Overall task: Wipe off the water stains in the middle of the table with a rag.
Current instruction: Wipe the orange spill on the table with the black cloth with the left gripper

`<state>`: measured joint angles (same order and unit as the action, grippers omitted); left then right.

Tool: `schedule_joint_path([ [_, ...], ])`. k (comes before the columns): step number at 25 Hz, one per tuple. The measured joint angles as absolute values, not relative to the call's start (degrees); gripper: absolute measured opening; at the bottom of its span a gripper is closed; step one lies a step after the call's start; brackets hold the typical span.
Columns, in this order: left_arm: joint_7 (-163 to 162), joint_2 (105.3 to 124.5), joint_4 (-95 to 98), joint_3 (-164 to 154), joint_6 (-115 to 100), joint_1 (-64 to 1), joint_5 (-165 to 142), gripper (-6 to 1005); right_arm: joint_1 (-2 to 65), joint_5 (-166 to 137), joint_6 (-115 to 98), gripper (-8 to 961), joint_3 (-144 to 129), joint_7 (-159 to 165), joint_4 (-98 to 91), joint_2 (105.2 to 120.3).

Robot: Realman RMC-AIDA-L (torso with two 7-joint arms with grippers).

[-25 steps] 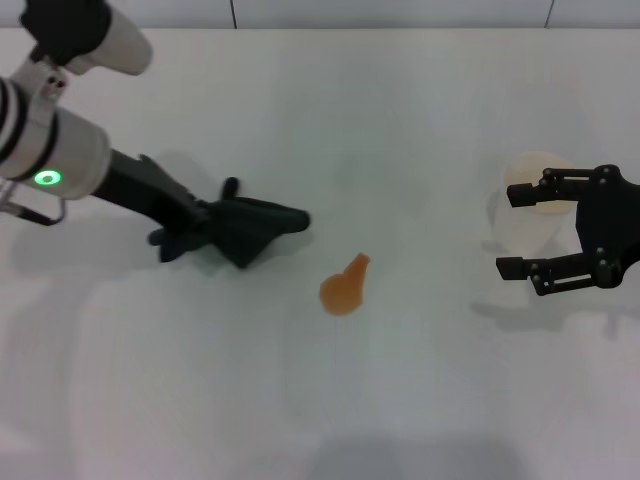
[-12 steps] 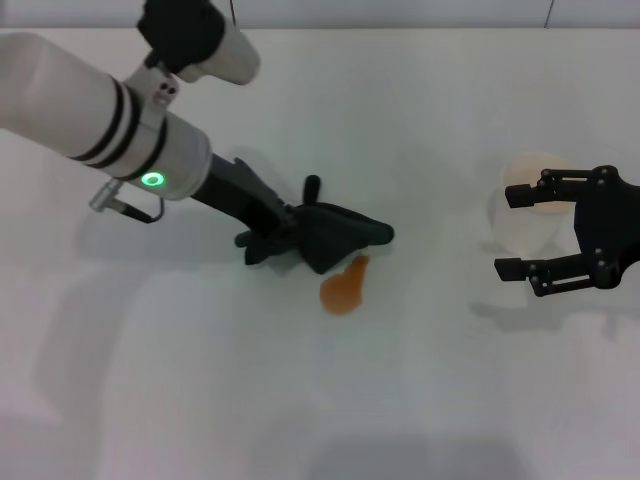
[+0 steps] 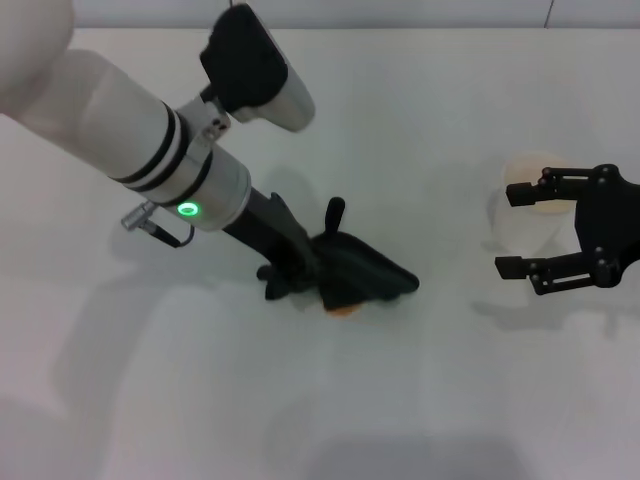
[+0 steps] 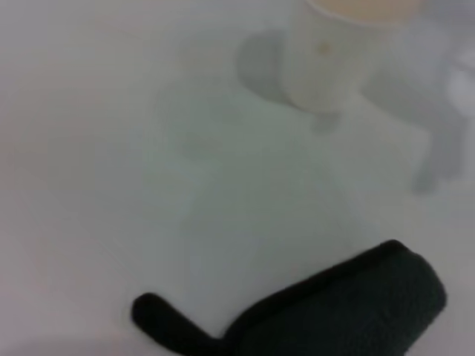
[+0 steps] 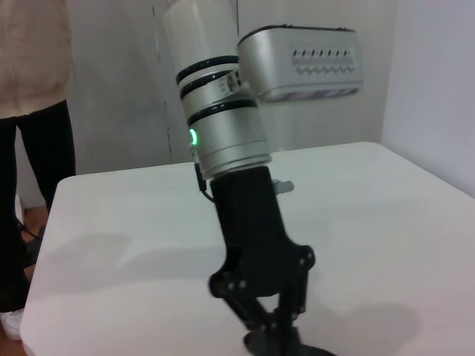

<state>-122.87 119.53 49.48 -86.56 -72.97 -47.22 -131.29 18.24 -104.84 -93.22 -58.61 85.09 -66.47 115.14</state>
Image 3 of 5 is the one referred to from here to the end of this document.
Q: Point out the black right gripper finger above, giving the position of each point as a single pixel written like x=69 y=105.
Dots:
x=545 y=187
x=545 y=272

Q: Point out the orange liquid stain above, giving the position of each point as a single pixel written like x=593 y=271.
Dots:
x=342 y=313

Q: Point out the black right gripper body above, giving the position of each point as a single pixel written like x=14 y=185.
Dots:
x=615 y=225

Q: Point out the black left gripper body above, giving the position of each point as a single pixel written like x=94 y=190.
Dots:
x=272 y=235

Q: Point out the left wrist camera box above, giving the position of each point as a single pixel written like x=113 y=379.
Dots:
x=255 y=70

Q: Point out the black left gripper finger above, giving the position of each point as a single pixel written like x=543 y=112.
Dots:
x=282 y=287

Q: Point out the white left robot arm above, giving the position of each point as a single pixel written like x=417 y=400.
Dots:
x=110 y=125

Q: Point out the white paper cup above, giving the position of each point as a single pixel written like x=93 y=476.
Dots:
x=530 y=220

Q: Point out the dark rag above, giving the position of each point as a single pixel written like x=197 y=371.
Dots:
x=360 y=270

